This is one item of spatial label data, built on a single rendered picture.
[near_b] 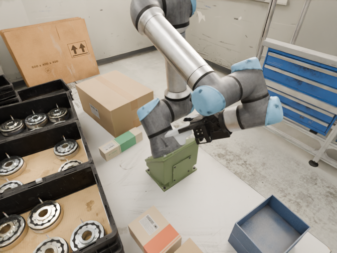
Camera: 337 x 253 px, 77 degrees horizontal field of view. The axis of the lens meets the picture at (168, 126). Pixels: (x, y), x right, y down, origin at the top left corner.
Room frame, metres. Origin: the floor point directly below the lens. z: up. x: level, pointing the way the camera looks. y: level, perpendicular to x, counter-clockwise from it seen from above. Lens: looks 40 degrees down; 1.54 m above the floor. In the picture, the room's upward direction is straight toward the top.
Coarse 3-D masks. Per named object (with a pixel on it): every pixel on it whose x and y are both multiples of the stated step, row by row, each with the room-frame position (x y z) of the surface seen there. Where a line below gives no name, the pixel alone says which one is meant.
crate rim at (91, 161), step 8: (48, 128) 0.72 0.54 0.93; (56, 128) 0.73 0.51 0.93; (80, 128) 0.72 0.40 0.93; (24, 136) 0.67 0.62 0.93; (0, 144) 0.62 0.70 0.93; (88, 152) 0.58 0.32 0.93; (72, 168) 0.50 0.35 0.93; (48, 176) 0.46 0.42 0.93; (24, 184) 0.43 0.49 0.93; (32, 184) 0.43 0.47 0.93; (8, 192) 0.39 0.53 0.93
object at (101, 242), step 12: (84, 168) 0.50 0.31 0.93; (48, 180) 0.44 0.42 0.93; (96, 180) 0.44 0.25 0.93; (12, 192) 0.40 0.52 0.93; (108, 204) 0.35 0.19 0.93; (108, 216) 0.31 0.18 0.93; (96, 240) 0.24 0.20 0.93; (108, 240) 0.25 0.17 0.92; (72, 252) 0.21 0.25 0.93; (84, 252) 0.22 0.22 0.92
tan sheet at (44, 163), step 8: (80, 144) 0.72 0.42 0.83; (40, 152) 0.67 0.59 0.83; (48, 152) 0.67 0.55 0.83; (80, 152) 0.67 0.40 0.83; (24, 160) 0.62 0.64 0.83; (32, 160) 0.62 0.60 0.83; (40, 160) 0.62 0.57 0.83; (48, 160) 0.62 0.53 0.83; (56, 160) 0.62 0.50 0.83; (64, 160) 0.62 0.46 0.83; (80, 160) 0.62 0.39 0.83; (32, 168) 0.58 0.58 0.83; (40, 168) 0.58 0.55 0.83; (48, 168) 0.58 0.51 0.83; (56, 168) 0.58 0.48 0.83; (24, 176) 0.53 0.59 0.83; (32, 176) 0.53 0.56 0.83; (40, 176) 0.53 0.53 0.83; (0, 184) 0.50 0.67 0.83
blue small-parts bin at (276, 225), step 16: (256, 208) 0.39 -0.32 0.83; (272, 208) 0.42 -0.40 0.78; (288, 208) 0.39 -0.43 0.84; (240, 224) 0.36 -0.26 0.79; (256, 224) 0.36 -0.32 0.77; (272, 224) 0.36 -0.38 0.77; (288, 224) 0.36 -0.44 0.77; (304, 224) 0.33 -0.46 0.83; (240, 240) 0.30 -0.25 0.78; (256, 240) 0.31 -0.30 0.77; (272, 240) 0.31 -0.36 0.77; (288, 240) 0.31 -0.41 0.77
